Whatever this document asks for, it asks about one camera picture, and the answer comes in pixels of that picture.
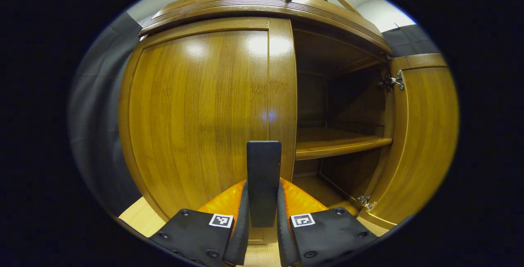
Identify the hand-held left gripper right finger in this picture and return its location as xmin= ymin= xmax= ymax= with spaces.
xmin=276 ymin=178 xmax=378 ymax=267

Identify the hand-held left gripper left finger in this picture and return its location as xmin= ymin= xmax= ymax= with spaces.
xmin=148 ymin=180 xmax=249 ymax=267

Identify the black door handle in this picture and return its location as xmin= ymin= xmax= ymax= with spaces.
xmin=246 ymin=140 xmax=282 ymax=228

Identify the wooden shoe cabinet door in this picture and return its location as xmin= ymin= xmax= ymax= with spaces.
xmin=119 ymin=17 xmax=298 ymax=245
xmin=358 ymin=53 xmax=460 ymax=231

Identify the wooden double-door shoe cabinet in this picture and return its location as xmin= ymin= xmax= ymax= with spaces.
xmin=138 ymin=0 xmax=393 ymax=218

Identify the metal door hinge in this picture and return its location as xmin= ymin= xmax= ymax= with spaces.
xmin=357 ymin=195 xmax=377 ymax=211
xmin=377 ymin=70 xmax=406 ymax=92

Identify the wooden cabinet shelf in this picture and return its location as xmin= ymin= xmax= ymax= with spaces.
xmin=295 ymin=127 xmax=393 ymax=161

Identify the wooden cabinet drawer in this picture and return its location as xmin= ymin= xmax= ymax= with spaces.
xmin=139 ymin=0 xmax=393 ymax=54

